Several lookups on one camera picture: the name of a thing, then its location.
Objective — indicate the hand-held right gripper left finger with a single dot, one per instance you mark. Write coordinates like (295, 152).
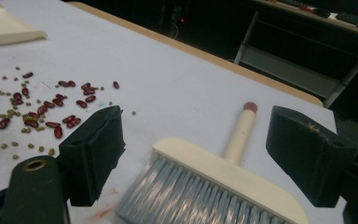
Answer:
(90, 155)

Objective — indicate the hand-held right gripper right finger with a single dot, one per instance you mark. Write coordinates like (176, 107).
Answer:
(310, 155)

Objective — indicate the pile of red and green beans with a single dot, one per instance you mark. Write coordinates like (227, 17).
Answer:
(58, 132)

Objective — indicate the cream brush with grey bristles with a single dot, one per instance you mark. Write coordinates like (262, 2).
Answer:
(230, 177)

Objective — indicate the cream dustpan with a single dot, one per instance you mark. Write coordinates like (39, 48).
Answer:
(6, 31)

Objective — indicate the white table cover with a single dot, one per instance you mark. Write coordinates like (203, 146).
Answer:
(183, 93)

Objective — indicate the small black device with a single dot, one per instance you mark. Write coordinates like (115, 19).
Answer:
(321, 12)

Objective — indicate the white desk frame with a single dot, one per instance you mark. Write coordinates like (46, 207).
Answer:
(292, 71)

